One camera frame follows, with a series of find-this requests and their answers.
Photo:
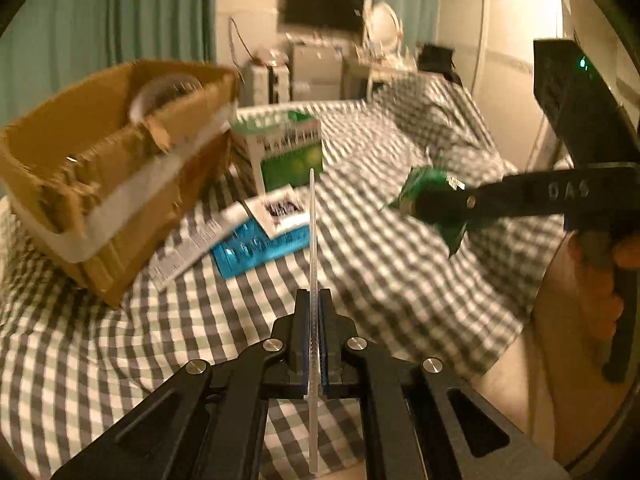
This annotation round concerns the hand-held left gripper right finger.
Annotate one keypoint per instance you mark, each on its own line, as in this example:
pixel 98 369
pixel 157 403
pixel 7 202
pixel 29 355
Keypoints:
pixel 326 340

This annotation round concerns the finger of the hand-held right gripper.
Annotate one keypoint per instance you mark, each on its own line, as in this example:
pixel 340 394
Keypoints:
pixel 450 205

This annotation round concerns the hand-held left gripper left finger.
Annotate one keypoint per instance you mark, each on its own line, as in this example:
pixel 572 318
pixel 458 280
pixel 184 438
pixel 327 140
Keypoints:
pixel 301 340

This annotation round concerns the green packet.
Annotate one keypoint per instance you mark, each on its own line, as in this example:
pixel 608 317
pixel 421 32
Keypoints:
pixel 425 180

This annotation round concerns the clear plastic stick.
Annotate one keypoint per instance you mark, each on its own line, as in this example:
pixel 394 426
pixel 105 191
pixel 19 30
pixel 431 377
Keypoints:
pixel 312 240

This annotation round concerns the brown cardboard box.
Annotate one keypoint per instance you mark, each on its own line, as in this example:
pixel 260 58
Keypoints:
pixel 125 240

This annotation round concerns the person's right hand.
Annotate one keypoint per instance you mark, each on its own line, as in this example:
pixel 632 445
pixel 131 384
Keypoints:
pixel 595 300

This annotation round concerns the white slatted wardrobe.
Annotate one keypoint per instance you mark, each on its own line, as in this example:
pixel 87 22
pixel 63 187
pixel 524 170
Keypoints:
pixel 505 60

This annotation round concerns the blue packet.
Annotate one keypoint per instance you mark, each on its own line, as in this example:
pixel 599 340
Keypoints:
pixel 250 255

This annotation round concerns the white barcode leaflet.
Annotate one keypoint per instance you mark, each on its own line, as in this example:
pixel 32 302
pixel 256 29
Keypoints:
pixel 280 210

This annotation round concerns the long white printed packet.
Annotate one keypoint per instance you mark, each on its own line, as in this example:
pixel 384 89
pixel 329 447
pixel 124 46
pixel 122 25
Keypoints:
pixel 195 245

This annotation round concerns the black chair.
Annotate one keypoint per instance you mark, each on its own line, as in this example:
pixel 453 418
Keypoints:
pixel 437 60

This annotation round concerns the white dressing table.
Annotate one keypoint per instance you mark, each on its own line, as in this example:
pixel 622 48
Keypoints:
pixel 380 70

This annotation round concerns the green and white carton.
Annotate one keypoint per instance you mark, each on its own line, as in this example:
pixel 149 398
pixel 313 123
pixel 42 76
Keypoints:
pixel 285 155

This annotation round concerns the small grey fridge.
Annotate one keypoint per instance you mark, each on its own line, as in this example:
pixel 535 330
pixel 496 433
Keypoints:
pixel 315 72

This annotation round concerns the oval white-framed mirror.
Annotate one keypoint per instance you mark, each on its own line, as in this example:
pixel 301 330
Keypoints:
pixel 382 27

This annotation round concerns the narrow green curtain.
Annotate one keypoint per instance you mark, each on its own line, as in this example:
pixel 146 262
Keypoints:
pixel 407 0

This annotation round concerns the person's leg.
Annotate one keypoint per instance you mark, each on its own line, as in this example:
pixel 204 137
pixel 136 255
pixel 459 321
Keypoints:
pixel 550 385

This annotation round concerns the white drawer cabinet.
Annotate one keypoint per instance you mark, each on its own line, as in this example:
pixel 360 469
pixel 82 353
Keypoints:
pixel 267 85

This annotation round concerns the clear tape roll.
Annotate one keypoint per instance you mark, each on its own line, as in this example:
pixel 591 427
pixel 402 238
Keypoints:
pixel 160 92

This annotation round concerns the wide green curtain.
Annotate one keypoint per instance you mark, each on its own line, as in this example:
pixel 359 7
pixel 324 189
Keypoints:
pixel 125 15

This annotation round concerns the black wall television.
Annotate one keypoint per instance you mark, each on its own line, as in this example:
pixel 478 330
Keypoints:
pixel 325 7

